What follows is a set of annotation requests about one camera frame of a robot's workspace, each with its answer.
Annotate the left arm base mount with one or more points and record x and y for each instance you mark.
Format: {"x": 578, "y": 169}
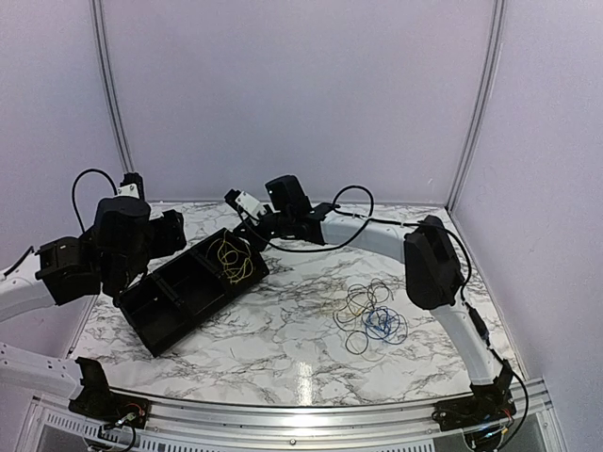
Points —
{"x": 102, "y": 404}

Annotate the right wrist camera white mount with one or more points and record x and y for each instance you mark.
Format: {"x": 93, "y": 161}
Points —
{"x": 244, "y": 203}

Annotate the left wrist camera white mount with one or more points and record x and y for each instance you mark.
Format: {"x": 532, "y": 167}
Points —
{"x": 131, "y": 186}

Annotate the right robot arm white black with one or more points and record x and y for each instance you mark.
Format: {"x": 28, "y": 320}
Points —
{"x": 435, "y": 280}

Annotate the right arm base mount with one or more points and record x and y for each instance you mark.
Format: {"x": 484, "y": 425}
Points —
{"x": 486, "y": 404}

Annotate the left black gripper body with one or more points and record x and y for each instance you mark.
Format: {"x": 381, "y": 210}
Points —
{"x": 127, "y": 281}

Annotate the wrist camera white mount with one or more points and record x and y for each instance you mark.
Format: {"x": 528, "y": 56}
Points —
{"x": 244, "y": 203}
{"x": 131, "y": 186}

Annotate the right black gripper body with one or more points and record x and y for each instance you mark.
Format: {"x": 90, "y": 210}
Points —
{"x": 246, "y": 224}

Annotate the aluminium front frame rail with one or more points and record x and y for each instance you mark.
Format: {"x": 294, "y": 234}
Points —
{"x": 187, "y": 425}

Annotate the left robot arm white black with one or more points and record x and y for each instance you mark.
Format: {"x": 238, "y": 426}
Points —
{"x": 104, "y": 259}

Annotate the black compartment tray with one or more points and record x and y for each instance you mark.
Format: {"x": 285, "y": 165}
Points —
{"x": 171, "y": 302}

